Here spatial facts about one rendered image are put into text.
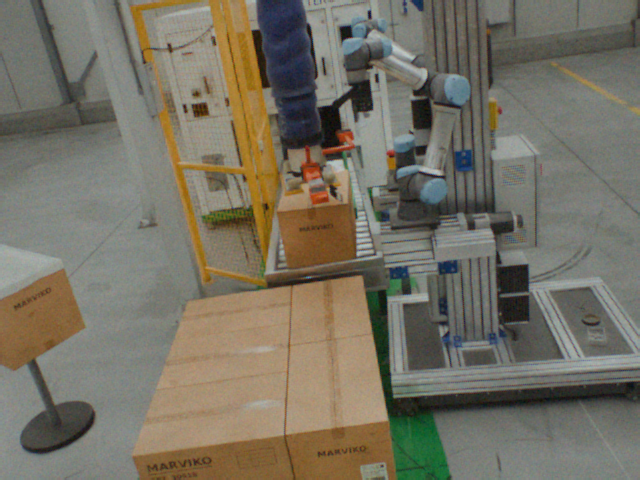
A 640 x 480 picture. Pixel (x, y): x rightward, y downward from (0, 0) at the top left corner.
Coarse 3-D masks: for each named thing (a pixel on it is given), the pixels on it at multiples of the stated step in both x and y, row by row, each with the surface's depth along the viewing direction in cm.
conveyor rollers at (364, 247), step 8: (336, 160) 545; (336, 168) 527; (344, 168) 519; (352, 168) 519; (352, 176) 500; (352, 184) 478; (360, 200) 445; (360, 208) 429; (360, 216) 418; (360, 224) 404; (360, 232) 393; (368, 232) 388; (280, 240) 398; (360, 240) 379; (368, 240) 379; (280, 248) 389; (360, 248) 371; (368, 248) 370; (280, 256) 381; (360, 256) 362; (368, 256) 362; (280, 264) 365
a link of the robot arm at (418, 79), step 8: (392, 56) 244; (376, 64) 243; (384, 64) 243; (392, 64) 244; (400, 64) 246; (408, 64) 249; (392, 72) 247; (400, 72) 247; (408, 72) 248; (416, 72) 250; (424, 72) 252; (432, 72) 254; (408, 80) 251; (416, 80) 252; (424, 80) 252; (416, 88) 255; (424, 88) 254
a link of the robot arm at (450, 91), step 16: (432, 80) 251; (448, 80) 243; (464, 80) 243; (432, 96) 254; (448, 96) 242; (464, 96) 244; (448, 112) 247; (432, 128) 252; (448, 128) 249; (432, 144) 252; (448, 144) 254; (432, 160) 252; (416, 176) 260; (432, 176) 252; (416, 192) 258; (432, 192) 253
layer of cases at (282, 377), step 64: (192, 320) 320; (256, 320) 310; (320, 320) 300; (192, 384) 268; (256, 384) 260; (320, 384) 254; (192, 448) 231; (256, 448) 232; (320, 448) 232; (384, 448) 233
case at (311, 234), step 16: (288, 208) 336; (304, 208) 332; (320, 208) 331; (336, 208) 331; (352, 208) 376; (288, 224) 336; (304, 224) 336; (320, 224) 335; (336, 224) 335; (352, 224) 352; (288, 240) 340; (304, 240) 340; (320, 240) 339; (336, 240) 339; (352, 240) 338; (288, 256) 344; (304, 256) 344; (320, 256) 343; (336, 256) 343; (352, 256) 342
